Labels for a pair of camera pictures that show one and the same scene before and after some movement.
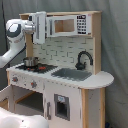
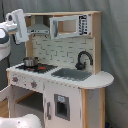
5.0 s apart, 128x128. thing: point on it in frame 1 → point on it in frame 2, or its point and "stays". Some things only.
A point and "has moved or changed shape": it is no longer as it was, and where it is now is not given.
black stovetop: [41, 68] stays
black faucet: [81, 66] stays
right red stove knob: [33, 84] stays
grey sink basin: [74, 74] stays
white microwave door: [58, 26] has moved or changed shape
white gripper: [39, 19] → [16, 17]
